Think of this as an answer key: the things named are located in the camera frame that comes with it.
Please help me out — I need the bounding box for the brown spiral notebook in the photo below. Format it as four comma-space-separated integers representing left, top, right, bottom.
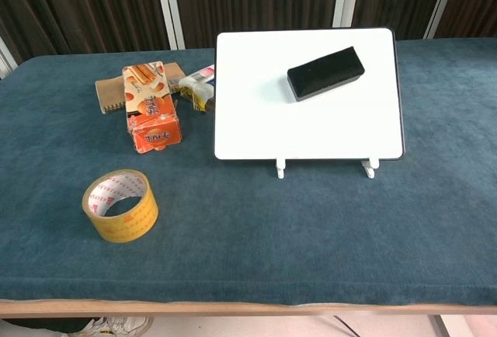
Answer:
95, 61, 186, 116

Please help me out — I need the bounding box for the white board with stand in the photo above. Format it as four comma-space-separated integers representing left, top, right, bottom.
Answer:
212, 27, 406, 162

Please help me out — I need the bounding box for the yellow packing tape roll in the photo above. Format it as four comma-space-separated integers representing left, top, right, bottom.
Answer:
81, 168, 159, 244

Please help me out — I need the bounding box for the blue table cloth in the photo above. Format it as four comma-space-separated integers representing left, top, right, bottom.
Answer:
0, 36, 497, 307

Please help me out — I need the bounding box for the orange snack box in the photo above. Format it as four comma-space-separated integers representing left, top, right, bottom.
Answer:
122, 60, 183, 155

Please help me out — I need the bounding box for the white sneaker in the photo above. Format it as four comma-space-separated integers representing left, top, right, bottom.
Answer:
79, 315, 155, 337

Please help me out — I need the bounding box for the black whiteboard eraser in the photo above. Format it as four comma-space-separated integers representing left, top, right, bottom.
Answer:
286, 45, 367, 103

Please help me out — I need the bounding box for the white red blue packet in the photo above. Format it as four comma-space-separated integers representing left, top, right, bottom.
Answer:
185, 64, 216, 85

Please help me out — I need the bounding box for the yellow white plastic packet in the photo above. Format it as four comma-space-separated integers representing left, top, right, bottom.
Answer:
177, 75, 216, 115

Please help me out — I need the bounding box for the grey table leg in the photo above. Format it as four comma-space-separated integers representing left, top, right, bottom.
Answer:
428, 314, 452, 337

